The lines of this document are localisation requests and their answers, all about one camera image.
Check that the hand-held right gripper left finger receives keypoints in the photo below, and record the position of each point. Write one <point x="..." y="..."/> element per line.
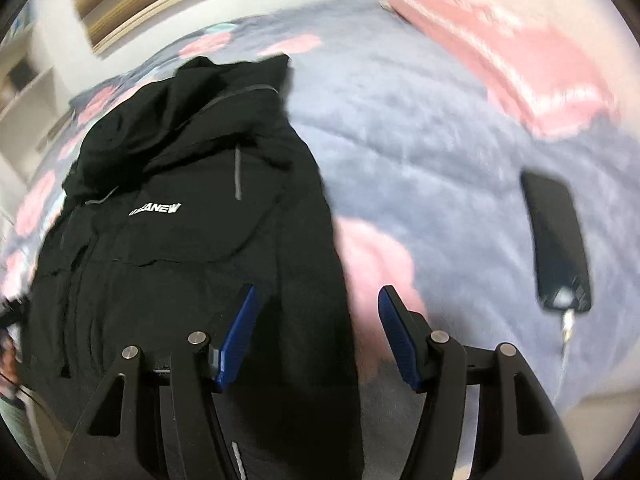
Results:
<point x="240" y="330"/>

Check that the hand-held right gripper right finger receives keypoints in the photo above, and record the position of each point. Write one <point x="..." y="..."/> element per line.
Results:
<point x="397" y="330"/>

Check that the black hooded jacket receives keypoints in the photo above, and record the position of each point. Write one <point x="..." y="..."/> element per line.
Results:
<point x="175" y="260"/>

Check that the grey floral blanket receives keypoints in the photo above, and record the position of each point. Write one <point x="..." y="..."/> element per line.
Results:
<point x="400" y="150"/>

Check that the black smartphone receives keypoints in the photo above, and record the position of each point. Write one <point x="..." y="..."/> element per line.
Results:
<point x="557" y="240"/>

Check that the white bookshelf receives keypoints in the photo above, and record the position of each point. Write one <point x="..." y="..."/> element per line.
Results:
<point x="30" y="110"/>

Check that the pink embroidered pillow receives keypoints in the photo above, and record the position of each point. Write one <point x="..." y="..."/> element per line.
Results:
<point x="500" y="60"/>

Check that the striped window blind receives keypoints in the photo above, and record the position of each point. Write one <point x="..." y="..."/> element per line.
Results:
<point x="150" y="5"/>

